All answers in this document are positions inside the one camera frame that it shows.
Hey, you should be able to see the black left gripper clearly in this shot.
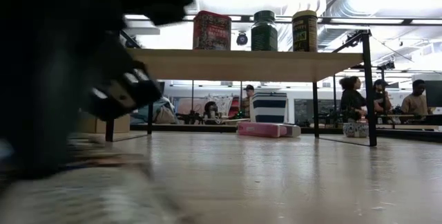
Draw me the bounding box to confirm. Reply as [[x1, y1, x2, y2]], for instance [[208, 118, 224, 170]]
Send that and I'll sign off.
[[0, 9, 163, 180]]

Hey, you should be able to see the red-lid spice container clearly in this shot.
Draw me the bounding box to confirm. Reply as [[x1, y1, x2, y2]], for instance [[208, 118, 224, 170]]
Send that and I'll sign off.
[[192, 10, 232, 51]]

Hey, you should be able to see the wooden shelf with black legs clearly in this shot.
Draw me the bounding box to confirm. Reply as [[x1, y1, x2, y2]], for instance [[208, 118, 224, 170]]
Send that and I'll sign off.
[[105, 30, 378, 148]]

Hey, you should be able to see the pink and white box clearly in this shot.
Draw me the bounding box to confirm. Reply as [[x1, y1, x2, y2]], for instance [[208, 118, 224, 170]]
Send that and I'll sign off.
[[237, 121, 302, 138]]

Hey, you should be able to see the green-lid spice jar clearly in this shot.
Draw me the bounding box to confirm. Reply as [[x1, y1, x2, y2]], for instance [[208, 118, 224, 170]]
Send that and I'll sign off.
[[251, 10, 279, 52]]

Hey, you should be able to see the yellow-lid spice jar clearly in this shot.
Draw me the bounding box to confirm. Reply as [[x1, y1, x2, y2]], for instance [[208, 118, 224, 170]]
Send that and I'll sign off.
[[291, 9, 318, 53]]

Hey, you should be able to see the small cardboard box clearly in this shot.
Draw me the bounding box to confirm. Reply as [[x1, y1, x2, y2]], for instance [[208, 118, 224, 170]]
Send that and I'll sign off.
[[77, 111, 131, 134]]

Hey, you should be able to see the grey cloth pile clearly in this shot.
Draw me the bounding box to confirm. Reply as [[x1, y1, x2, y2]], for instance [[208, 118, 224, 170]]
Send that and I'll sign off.
[[131, 95, 177, 125]]

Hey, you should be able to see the person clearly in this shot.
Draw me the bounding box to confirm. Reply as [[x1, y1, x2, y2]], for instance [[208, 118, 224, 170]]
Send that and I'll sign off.
[[241, 84, 256, 118], [339, 75, 369, 123], [400, 79, 432, 116], [372, 78, 394, 115]]

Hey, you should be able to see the navy white striped bin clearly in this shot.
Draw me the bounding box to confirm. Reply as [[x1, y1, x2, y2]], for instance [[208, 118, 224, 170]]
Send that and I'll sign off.
[[249, 91, 288, 124]]

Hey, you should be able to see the small round tin candle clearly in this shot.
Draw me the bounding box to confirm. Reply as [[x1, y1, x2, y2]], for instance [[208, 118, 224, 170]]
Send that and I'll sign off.
[[343, 122, 369, 138]]

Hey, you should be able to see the black monitor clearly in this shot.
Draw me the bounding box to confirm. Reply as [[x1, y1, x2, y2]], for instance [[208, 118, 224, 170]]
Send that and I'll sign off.
[[424, 80, 442, 108]]

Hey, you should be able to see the black metal rig frame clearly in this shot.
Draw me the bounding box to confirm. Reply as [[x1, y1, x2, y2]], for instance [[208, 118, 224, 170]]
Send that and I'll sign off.
[[129, 123, 442, 144]]

